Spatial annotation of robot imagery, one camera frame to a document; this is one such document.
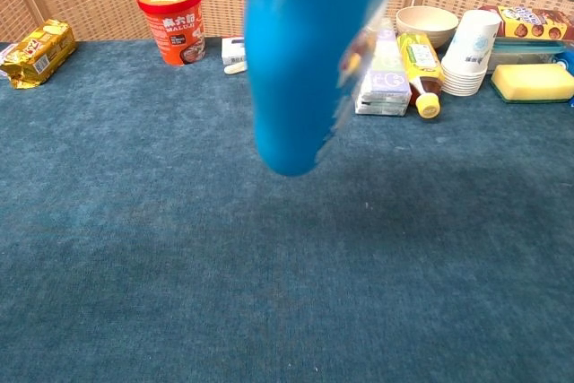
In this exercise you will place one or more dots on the small white oblong piece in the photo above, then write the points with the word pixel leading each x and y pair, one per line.
pixel 235 68

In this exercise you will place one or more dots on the blue Oreo cookie package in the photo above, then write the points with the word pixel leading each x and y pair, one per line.
pixel 567 59

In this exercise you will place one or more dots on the brown chocolate cookie pack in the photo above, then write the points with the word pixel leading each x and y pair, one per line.
pixel 533 23

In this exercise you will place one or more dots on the red instant noodle cup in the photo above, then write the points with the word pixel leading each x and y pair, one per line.
pixel 172 24

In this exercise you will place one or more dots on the clear container teal lid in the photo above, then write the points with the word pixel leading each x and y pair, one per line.
pixel 524 52

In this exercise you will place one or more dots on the blue felt table cover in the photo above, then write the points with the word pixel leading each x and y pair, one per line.
pixel 224 266

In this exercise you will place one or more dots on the yellow sponge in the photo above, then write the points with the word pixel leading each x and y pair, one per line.
pixel 533 82

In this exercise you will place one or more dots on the gold biscuit packet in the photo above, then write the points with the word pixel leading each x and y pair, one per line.
pixel 38 53

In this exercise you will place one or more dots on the stack of paper cups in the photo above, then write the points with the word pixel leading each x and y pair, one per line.
pixel 471 51

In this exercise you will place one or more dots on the white box red blue print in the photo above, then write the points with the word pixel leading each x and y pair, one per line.
pixel 233 49

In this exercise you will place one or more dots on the beige bowl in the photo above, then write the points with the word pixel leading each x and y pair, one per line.
pixel 426 24

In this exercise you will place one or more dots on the tea bottle yellow cap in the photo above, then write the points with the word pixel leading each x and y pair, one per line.
pixel 423 64

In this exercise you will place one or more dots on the pastel tissue pack bundle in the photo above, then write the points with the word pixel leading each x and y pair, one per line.
pixel 388 82

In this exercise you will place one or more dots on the blue pump detergent bottle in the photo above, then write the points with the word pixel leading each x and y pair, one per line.
pixel 291 64

